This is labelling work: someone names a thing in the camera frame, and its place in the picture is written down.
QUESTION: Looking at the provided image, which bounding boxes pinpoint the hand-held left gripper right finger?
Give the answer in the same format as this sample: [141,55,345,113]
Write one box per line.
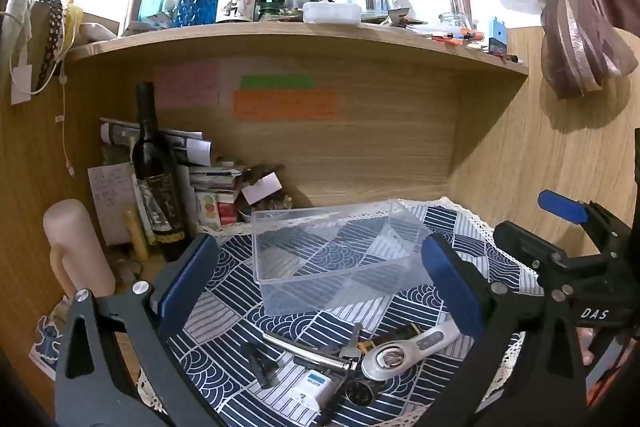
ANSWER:
[421,234,587,427]

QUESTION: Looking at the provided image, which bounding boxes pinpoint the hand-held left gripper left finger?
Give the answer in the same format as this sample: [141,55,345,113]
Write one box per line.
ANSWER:
[52,234,221,427]

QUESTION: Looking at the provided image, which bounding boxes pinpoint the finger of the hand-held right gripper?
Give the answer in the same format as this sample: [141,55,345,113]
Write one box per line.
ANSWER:
[494,221,581,280]
[538,190,631,253]

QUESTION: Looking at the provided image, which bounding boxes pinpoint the clear plastic box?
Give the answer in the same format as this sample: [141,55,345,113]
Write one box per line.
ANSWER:
[250,199,436,315]

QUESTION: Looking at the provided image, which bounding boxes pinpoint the person's right hand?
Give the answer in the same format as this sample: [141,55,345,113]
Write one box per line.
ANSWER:
[575,327,598,365]

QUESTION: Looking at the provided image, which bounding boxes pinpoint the yellow stick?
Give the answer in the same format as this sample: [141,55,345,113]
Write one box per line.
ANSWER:
[125,209,151,261]

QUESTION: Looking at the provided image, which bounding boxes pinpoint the blue white patterned mat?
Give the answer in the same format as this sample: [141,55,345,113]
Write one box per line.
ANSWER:
[165,197,546,427]

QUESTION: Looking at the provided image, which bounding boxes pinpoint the small cardboard boxes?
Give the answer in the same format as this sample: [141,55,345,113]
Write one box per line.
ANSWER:
[190,162,248,230]

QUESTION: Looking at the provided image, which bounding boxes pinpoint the silver round-headed tool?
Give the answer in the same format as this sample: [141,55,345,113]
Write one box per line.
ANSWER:
[360,319,461,380]

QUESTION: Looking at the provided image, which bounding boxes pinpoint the dark wine bottle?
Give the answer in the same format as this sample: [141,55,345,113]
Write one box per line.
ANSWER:
[131,82,191,260]

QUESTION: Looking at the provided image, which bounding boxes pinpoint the white note paper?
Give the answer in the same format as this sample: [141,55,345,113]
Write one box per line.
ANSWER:
[87,162,140,245]

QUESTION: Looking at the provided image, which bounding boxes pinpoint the black clip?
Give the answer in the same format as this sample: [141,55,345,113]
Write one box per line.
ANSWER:
[242,342,281,389]

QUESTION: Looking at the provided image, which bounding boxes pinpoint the pink mug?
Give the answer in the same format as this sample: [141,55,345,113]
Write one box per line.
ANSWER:
[42,199,118,298]

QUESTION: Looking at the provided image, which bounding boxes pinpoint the stack of papers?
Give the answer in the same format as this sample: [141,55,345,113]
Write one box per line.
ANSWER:
[100,117,216,168]

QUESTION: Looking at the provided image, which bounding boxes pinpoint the silver metal bar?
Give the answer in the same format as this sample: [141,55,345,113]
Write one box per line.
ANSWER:
[262,331,361,370]

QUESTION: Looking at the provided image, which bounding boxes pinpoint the blue cartoon sticker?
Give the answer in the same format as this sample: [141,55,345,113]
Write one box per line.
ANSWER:
[29,312,63,378]

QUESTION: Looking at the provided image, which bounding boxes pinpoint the white plug adapter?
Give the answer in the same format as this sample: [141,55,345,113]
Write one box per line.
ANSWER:
[287,369,336,408]

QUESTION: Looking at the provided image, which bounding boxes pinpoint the small blue box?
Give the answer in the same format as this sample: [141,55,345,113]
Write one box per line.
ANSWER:
[487,17,509,56]

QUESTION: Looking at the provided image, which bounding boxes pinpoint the pink curtain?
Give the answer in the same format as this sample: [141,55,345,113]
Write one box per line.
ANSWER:
[455,0,640,100]

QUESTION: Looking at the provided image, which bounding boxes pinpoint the pink sticky note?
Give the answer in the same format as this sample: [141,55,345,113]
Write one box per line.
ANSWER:
[154,62,221,108]

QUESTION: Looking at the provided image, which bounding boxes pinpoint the orange sticky note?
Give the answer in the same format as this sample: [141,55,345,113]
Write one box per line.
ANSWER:
[233,89,337,122]

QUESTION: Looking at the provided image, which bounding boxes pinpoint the orange pens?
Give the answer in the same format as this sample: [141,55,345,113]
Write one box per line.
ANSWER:
[432,29,486,46]

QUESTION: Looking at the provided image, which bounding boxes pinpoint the green sticky note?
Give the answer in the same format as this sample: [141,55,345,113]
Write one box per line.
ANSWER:
[240,74,316,90]

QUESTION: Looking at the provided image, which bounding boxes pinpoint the glass jar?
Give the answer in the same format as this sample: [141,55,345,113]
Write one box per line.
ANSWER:
[447,0,474,24]

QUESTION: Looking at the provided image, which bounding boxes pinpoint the white paper tag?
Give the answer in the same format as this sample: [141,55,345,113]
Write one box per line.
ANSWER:
[10,67,34,106]

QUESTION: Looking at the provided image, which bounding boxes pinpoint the wooden shelf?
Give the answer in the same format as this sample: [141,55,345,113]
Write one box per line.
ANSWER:
[65,21,531,78]

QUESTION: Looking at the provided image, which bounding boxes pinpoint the patterned ribbon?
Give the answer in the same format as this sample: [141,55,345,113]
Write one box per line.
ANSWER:
[35,0,66,91]

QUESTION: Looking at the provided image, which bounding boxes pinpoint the white plastic container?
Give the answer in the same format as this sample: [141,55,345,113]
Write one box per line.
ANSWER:
[302,2,362,24]

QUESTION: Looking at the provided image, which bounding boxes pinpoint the white cable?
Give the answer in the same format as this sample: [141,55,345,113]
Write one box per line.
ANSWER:
[54,72,77,178]

